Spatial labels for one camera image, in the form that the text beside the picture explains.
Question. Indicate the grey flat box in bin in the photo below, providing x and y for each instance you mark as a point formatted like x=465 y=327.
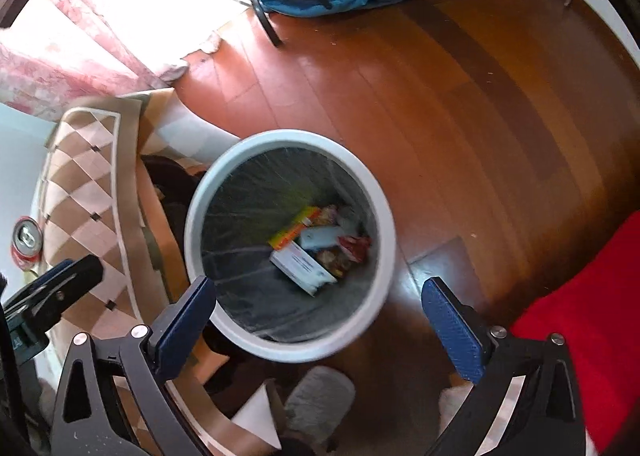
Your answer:
x=318 y=238

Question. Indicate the small white carton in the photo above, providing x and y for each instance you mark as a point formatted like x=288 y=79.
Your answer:
x=301 y=268

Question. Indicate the red crushed soda can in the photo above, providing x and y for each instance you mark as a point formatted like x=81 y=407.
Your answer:
x=26 y=245

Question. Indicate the yellow red cardboard box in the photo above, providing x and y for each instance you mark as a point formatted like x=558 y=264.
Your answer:
x=303 y=220

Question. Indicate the colourful snack wrappers in bin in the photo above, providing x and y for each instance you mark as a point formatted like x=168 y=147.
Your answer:
x=333 y=259

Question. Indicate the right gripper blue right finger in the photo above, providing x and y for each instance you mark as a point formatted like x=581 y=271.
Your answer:
x=462 y=332

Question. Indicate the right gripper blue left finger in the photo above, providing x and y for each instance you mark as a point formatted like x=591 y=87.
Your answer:
x=177 y=329

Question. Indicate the pink floral curtain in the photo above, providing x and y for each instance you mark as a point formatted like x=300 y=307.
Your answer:
x=53 y=51

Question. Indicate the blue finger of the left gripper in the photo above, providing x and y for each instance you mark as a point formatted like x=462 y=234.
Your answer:
x=36 y=291
x=83 y=275

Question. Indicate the checkered tablecloth on table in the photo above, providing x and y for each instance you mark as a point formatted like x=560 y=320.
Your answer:
x=109 y=160

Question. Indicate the red blanket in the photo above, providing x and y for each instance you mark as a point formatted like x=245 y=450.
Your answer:
x=597 y=312

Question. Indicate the white round trash bin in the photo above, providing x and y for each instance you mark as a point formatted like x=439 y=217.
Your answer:
x=254 y=190

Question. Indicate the grey fuzzy slipper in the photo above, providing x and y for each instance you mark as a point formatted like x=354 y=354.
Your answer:
x=318 y=404

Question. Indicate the red snack wrapper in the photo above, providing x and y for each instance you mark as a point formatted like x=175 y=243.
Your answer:
x=355 y=248

